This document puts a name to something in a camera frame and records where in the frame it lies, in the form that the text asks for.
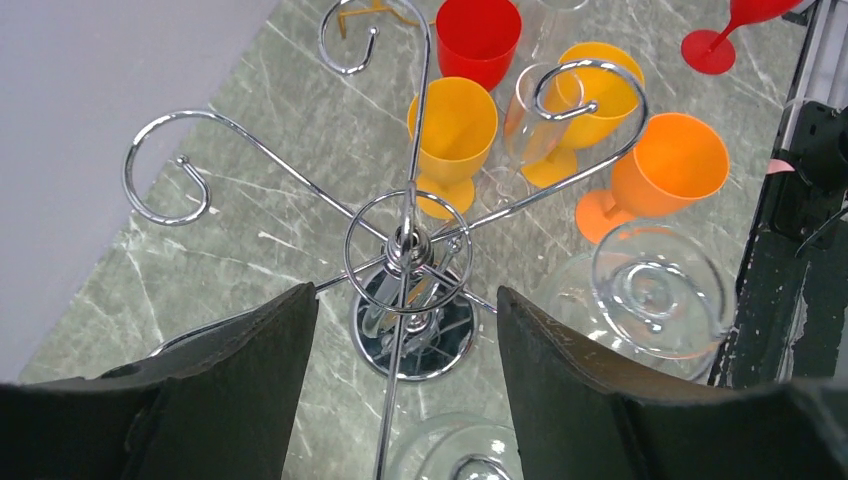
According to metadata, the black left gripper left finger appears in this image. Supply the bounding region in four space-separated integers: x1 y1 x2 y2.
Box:
1 283 318 479

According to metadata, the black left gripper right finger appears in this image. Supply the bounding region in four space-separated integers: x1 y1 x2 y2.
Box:
497 286 847 479

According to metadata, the clear ribbed wine glass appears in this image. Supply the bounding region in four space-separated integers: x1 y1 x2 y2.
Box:
531 220 737 383
384 412 524 479

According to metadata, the orange plastic goblet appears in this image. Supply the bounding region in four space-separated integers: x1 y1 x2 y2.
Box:
575 112 730 244
522 67 639 188
416 76 499 213

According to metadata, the red plastic goblet back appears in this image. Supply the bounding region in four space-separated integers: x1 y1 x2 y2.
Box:
435 0 523 91

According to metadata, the red plastic goblet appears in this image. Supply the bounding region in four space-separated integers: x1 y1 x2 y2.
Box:
435 0 523 91
681 0 801 75

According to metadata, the chrome wine glass rack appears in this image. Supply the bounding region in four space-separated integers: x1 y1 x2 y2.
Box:
122 1 649 479

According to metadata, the clear wine glass centre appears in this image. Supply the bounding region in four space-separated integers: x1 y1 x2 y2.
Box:
478 63 583 210

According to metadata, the clear wine glass right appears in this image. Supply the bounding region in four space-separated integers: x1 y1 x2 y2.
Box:
516 0 590 63

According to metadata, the gold wine glass rack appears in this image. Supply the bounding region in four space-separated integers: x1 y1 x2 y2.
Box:
337 0 418 39

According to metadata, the orange plastic goblet back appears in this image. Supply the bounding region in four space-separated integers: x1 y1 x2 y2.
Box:
416 76 499 213

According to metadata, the red plastic goblet lying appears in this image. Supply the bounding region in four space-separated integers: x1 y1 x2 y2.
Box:
681 0 801 75

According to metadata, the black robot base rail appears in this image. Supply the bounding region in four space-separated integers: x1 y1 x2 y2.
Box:
708 101 847 389

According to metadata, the aluminium frame rail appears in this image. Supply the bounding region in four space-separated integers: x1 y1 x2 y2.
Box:
779 1 847 145

